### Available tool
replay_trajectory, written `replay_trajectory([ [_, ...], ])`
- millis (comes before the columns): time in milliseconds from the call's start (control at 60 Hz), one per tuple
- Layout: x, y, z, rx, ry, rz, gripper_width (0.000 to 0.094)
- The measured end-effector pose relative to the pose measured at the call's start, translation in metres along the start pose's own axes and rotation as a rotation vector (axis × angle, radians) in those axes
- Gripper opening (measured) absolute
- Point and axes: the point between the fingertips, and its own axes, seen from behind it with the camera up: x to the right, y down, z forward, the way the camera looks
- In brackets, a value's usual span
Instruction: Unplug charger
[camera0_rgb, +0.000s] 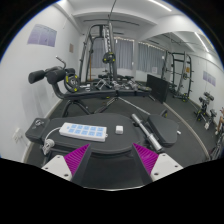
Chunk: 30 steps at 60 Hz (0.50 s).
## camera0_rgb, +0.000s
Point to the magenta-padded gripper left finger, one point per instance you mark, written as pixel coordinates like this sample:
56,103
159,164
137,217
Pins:
58,166

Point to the black weight bench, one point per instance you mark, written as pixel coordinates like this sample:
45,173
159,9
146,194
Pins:
100,95

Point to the white ceiling strip lights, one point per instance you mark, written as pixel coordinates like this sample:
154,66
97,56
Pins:
160,5

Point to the silver barbell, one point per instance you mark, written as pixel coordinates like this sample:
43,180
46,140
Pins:
146,133

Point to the small black pad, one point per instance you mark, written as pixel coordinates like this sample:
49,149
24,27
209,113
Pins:
33,135

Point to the white wall socket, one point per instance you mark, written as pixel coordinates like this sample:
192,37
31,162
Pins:
17,135

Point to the small purple wall poster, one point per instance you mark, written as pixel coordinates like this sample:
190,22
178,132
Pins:
209,78

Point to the white charger block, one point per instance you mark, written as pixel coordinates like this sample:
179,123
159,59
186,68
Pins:
119,130

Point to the dumbbell stand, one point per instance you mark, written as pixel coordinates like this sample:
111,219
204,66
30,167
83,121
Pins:
204,103

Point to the small brown wall board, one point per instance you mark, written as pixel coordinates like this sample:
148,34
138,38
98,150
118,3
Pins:
71,48

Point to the black power rack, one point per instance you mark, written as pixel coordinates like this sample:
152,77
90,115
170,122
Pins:
183,73

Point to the black box panel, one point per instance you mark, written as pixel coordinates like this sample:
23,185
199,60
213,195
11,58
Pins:
157,88

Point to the grey window curtain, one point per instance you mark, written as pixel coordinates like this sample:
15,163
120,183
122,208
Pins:
125,53
151,58

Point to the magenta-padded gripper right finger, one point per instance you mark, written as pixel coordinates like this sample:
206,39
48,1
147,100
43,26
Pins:
165,165

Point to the grey smith machine rack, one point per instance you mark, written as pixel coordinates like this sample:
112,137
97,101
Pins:
110,40

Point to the black seat pad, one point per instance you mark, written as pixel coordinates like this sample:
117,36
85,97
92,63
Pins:
163,128

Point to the chrome dumbbells group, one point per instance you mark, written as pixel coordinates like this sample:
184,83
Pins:
133,85

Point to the black yellow-marked weight plate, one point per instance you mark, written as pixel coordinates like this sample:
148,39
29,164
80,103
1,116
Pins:
109,57
71,82

